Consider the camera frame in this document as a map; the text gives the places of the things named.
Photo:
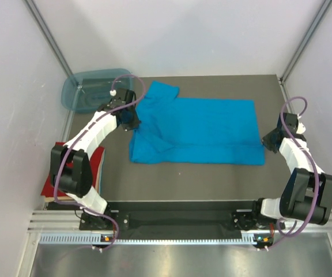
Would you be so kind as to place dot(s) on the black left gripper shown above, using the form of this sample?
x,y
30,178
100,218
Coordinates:
x,y
135,122

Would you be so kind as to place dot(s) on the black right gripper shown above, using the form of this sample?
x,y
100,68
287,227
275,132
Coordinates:
x,y
266,141

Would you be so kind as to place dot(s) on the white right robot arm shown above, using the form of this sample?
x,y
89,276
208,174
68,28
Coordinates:
x,y
288,140

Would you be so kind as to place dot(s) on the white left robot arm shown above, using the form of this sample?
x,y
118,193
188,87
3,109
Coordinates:
x,y
88,140

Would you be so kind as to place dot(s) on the light blue folded t shirt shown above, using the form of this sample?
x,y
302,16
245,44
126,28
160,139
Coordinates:
x,y
100,171

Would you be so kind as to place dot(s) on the teal plastic basin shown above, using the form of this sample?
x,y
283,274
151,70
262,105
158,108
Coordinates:
x,y
84,92

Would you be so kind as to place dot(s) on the beige folded t shirt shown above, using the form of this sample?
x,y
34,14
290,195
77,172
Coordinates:
x,y
60,198

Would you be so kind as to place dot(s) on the right aluminium corner post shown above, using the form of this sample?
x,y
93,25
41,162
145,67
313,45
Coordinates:
x,y
305,40

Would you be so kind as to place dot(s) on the aluminium corner post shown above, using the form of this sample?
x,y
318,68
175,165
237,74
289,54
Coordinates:
x,y
305,40
42,25

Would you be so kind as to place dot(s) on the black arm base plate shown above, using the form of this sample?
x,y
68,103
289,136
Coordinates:
x,y
233,214

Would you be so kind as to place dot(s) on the aluminium frame rail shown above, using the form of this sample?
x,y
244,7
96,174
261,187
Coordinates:
x,y
53,221

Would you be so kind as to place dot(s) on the left aluminium corner post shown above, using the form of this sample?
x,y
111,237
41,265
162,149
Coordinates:
x,y
42,25

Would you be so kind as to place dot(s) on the grey slotted cable duct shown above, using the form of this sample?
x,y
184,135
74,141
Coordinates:
x,y
101,239

